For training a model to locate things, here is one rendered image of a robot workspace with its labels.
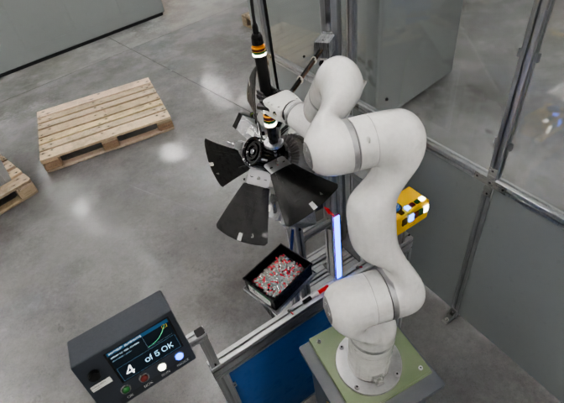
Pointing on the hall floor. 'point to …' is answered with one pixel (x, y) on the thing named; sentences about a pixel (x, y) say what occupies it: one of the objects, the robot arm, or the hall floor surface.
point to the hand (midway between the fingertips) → (266, 93)
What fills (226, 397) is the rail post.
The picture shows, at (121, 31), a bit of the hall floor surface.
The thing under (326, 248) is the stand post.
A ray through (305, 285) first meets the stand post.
